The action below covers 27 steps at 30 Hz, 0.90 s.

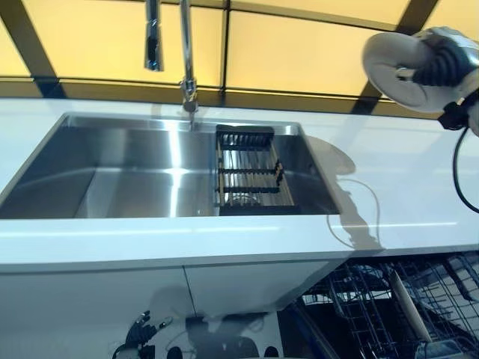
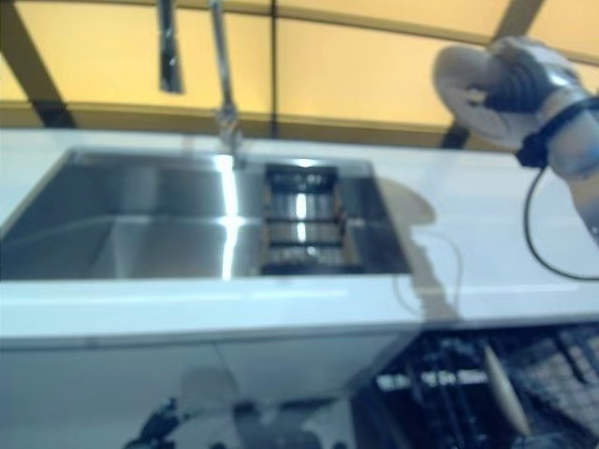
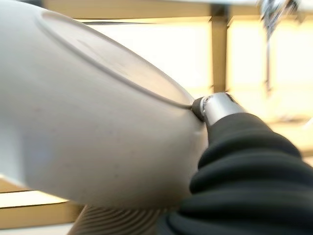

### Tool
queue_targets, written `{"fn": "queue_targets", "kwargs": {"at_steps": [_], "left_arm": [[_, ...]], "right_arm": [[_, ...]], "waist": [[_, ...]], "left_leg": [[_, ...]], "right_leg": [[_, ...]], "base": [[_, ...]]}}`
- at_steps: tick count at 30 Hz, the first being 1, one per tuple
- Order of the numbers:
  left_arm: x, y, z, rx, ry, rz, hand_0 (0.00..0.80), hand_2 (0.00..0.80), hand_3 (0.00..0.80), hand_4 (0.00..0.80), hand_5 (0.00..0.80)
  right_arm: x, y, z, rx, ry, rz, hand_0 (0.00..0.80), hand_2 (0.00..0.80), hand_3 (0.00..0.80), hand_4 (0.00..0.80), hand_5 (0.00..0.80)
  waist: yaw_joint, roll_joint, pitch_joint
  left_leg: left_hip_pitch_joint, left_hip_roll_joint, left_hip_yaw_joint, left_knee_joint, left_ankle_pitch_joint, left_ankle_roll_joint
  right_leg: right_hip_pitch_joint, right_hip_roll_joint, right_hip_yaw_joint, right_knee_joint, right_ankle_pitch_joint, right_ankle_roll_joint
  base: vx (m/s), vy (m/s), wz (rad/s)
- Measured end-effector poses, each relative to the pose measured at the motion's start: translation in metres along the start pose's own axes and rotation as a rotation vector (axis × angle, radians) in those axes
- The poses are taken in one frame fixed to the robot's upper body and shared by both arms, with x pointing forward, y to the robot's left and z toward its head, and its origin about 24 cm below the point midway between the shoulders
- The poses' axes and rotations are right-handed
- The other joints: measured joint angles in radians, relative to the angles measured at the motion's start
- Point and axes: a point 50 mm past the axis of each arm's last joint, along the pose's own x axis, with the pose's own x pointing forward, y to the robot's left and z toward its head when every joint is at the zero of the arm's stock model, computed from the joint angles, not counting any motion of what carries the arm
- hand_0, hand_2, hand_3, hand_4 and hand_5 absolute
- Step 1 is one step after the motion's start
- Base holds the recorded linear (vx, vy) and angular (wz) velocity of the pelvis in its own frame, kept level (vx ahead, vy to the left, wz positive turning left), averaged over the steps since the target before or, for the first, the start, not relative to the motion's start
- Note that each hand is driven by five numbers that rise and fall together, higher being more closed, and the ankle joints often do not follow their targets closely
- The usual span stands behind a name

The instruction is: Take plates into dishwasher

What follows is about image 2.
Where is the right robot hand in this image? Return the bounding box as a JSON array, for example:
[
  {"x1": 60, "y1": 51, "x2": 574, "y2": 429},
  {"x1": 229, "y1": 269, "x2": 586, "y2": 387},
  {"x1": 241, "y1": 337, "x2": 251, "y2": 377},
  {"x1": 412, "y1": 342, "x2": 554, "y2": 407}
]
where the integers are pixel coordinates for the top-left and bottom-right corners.
[{"x1": 481, "y1": 36, "x2": 586, "y2": 113}]

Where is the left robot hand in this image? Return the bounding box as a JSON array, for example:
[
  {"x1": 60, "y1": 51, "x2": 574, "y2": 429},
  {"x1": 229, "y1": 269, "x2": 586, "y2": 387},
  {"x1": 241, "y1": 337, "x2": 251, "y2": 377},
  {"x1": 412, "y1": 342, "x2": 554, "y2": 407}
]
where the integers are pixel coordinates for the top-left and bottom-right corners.
[{"x1": 138, "y1": 397, "x2": 188, "y2": 449}]

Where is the stainless steel sink basin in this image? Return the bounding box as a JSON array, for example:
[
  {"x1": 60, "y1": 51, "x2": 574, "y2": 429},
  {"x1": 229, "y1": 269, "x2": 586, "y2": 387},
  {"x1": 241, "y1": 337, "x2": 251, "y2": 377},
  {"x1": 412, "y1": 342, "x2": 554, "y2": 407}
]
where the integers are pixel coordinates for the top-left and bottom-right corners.
[{"x1": 0, "y1": 147, "x2": 414, "y2": 282}]

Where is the black dish drying rack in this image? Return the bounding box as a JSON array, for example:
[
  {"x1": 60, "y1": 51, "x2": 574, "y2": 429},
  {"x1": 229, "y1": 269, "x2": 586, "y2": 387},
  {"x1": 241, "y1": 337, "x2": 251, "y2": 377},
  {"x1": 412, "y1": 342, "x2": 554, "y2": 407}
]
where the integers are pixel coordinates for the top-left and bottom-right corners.
[{"x1": 259, "y1": 161, "x2": 358, "y2": 277}]

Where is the chrome gooseneck kitchen faucet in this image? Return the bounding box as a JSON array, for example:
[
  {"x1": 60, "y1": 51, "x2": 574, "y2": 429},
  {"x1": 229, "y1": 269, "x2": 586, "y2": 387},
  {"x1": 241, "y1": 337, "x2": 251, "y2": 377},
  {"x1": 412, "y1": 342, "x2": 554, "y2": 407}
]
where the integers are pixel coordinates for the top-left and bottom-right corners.
[{"x1": 156, "y1": 0, "x2": 247, "y2": 170}]

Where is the dark wire dishwasher rack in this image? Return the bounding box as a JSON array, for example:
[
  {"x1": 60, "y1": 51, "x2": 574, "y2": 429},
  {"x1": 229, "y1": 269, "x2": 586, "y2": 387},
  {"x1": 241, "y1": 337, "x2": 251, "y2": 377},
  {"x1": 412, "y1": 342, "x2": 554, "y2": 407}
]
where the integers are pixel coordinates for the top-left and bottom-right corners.
[{"x1": 373, "y1": 326, "x2": 599, "y2": 449}]

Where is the grey wire dishwasher shelf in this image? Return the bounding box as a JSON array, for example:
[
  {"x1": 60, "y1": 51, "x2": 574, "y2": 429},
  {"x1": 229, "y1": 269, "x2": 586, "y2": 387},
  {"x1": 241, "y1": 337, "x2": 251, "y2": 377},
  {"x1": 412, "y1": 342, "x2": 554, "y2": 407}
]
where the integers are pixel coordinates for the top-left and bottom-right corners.
[{"x1": 514, "y1": 326, "x2": 599, "y2": 425}]

